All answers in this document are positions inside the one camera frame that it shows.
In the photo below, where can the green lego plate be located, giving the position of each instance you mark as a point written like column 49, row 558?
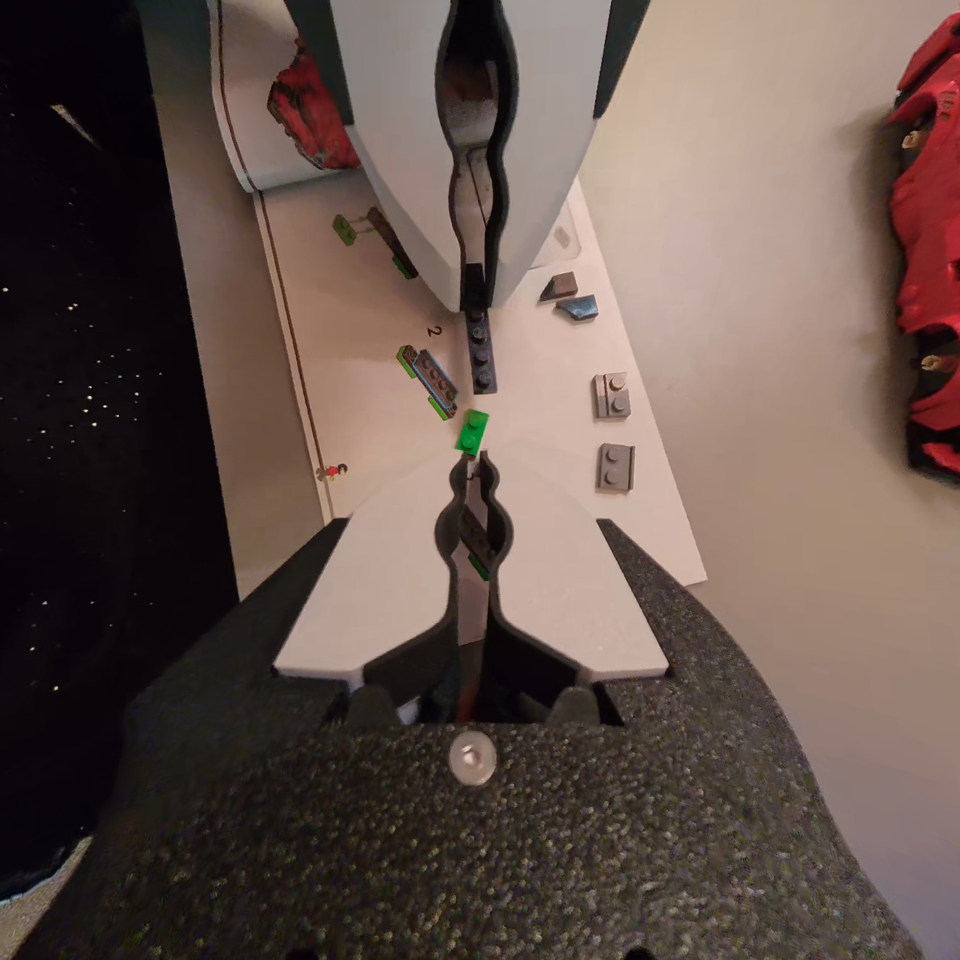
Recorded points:
column 472, row 431

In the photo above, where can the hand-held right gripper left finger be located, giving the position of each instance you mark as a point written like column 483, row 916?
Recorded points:
column 367, row 585

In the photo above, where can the red lego car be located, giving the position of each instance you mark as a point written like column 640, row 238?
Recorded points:
column 930, row 225

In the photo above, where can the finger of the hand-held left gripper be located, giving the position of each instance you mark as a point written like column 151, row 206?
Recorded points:
column 555, row 90
column 390, row 90

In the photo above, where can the white lego instruction booklet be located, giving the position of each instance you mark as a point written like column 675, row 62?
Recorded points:
column 525, row 390

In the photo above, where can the black lego wedge plate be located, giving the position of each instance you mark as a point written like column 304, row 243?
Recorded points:
column 561, row 289
column 579, row 309

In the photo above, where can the grey lego plate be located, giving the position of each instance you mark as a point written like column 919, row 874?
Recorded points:
column 616, row 469
column 611, row 397

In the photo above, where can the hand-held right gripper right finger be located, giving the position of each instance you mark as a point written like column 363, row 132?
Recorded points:
column 577, row 585

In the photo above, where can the black long lego plate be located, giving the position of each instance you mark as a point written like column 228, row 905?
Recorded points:
column 481, row 360

